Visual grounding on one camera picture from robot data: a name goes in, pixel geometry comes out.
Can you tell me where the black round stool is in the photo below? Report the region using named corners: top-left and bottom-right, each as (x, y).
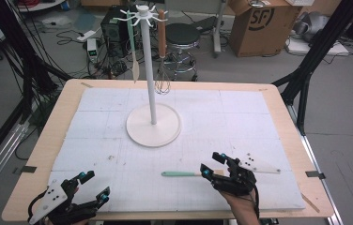
top-left (164, 22), bottom-right (201, 83)

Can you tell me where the grey bag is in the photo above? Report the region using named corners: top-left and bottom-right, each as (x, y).
top-left (293, 10), bottom-right (330, 43)

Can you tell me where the person's right hand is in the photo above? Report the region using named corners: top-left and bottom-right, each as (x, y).
top-left (220, 187), bottom-right (260, 225)

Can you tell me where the black metal frame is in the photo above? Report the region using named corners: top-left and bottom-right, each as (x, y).
top-left (0, 0), bottom-right (72, 176)
top-left (271, 0), bottom-right (353, 137)

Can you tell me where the white box with green display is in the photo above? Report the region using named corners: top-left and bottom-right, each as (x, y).
top-left (85, 37), bottom-right (99, 63)

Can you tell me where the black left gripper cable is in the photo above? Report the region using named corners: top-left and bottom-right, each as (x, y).
top-left (26, 189), bottom-right (46, 220)

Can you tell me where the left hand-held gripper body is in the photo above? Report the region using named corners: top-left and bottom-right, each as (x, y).
top-left (27, 178), bottom-right (102, 225)

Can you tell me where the black computer tower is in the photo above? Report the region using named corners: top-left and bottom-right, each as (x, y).
top-left (100, 6), bottom-right (133, 59)

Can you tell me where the brown cardboard box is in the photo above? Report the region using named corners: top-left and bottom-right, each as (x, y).
top-left (227, 0), bottom-right (304, 58)

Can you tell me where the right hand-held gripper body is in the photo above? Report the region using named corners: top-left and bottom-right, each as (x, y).
top-left (211, 152), bottom-right (282, 197)

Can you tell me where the white flat board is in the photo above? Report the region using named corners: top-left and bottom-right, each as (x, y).
top-left (285, 37), bottom-right (351, 56)

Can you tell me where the grey metal stand post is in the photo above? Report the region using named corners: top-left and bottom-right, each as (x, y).
top-left (212, 0), bottom-right (223, 58)

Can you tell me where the wire whisk with wooden handle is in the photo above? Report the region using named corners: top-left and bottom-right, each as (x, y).
top-left (154, 8), bottom-right (172, 96)

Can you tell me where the dark tape strip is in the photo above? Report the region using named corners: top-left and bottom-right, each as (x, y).
top-left (305, 171), bottom-right (327, 180)
top-left (12, 165), bottom-right (38, 174)

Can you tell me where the person's left hand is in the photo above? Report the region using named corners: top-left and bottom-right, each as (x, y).
top-left (43, 217), bottom-right (89, 225)

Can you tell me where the white power strip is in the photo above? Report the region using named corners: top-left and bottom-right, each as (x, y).
top-left (76, 29), bottom-right (97, 42)

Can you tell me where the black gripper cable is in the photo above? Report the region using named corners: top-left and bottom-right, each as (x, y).
top-left (252, 184), bottom-right (261, 219)
top-left (26, 189), bottom-right (46, 220)

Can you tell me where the white hook rack stand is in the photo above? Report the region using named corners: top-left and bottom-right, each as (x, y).
top-left (115, 4), bottom-right (182, 148)

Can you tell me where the aluminium rail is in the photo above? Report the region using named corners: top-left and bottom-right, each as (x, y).
top-left (0, 121), bottom-right (30, 204)
top-left (286, 104), bottom-right (343, 225)

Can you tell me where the narrow wooden spatula mint handle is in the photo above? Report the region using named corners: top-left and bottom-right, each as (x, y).
top-left (161, 169), bottom-right (225, 178)

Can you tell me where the white foam mat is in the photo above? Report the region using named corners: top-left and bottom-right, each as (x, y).
top-left (51, 87), bottom-right (307, 212)

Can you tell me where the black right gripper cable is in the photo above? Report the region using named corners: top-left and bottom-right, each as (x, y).
top-left (252, 184), bottom-right (261, 219)

